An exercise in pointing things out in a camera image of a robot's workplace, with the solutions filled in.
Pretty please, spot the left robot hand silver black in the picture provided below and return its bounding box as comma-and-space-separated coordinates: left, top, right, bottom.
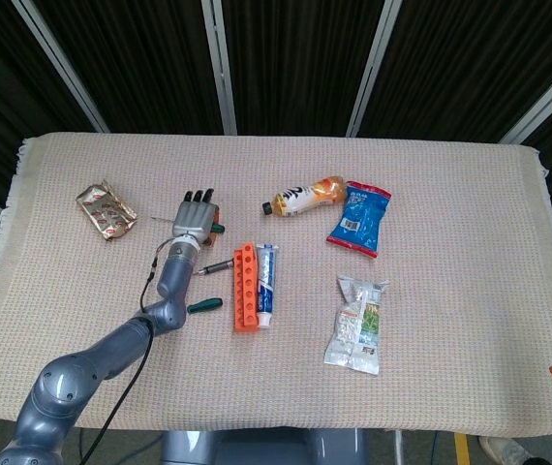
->
171, 187, 222, 248

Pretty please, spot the green-handled screwdriver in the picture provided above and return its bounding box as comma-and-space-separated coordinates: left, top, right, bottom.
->
152, 216, 227, 234
186, 296, 224, 315

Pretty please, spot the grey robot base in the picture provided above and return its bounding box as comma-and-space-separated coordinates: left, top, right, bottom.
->
159, 428, 369, 465

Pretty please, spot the orange drill bit holder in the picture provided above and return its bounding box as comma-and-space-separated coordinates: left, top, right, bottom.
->
231, 240, 261, 333

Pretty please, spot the gold foil packet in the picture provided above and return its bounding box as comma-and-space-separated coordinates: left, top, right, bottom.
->
75, 179, 138, 241

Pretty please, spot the white blue toothpaste tube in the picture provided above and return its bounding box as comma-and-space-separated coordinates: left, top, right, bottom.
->
255, 243, 281, 329

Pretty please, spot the white sneaker shoe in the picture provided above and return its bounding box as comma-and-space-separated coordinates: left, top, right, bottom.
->
478, 435, 534, 465

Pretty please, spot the orange drink plastic bottle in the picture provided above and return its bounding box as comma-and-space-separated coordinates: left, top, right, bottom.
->
261, 174, 349, 218

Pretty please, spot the blue snack bag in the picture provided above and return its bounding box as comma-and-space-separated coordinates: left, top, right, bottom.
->
325, 180, 393, 260

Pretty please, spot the white green snack bag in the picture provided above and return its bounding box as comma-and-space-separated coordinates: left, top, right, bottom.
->
323, 273, 391, 376

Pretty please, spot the beige woven tablecloth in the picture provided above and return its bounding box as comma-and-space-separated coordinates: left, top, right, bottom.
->
0, 131, 552, 436

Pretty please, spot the black-handled precision screwdriver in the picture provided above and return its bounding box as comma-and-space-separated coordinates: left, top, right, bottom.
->
193, 259, 235, 278

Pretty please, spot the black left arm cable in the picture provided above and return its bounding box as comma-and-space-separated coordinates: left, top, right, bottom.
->
79, 239, 180, 465

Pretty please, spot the white partition frame post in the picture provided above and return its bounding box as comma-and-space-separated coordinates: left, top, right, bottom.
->
345, 0, 404, 139
498, 61, 552, 145
11, 0, 111, 135
200, 0, 238, 136

